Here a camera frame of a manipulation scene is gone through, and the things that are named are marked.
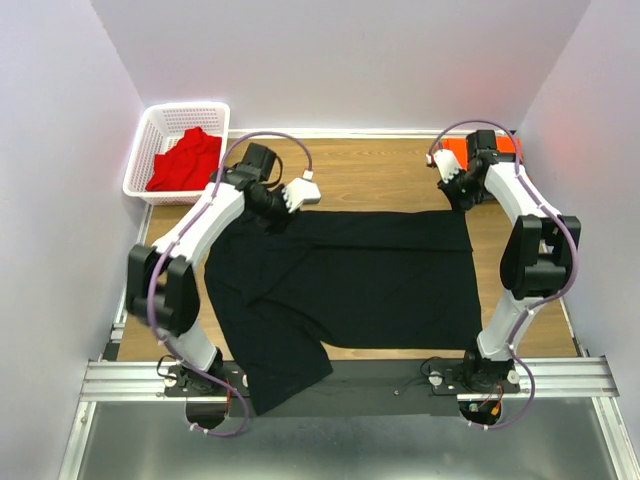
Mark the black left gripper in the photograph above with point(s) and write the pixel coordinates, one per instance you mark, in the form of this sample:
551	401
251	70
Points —
278	223

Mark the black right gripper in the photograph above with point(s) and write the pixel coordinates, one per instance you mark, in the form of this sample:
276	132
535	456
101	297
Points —
456	203

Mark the black t shirt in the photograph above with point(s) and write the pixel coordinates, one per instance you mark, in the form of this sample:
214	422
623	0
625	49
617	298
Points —
357	280

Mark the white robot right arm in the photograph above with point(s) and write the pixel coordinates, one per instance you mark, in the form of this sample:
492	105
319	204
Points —
538	265

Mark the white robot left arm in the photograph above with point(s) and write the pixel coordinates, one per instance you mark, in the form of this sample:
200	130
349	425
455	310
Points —
161	287

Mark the folded orange shirt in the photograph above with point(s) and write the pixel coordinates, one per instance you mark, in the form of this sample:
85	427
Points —
459	147

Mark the red crumpled shirt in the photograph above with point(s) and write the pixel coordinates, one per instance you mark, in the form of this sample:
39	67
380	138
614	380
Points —
188	165

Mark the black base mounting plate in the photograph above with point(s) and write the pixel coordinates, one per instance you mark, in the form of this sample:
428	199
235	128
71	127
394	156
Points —
436	386

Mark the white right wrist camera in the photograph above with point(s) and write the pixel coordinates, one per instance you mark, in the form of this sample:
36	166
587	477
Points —
446	162

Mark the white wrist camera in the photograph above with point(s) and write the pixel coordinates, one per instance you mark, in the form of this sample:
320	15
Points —
446	162
301	191

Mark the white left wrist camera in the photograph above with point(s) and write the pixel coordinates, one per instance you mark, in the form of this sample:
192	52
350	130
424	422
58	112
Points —
301	191

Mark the aluminium front rail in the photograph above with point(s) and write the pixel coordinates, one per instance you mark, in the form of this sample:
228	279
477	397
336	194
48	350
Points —
578	377

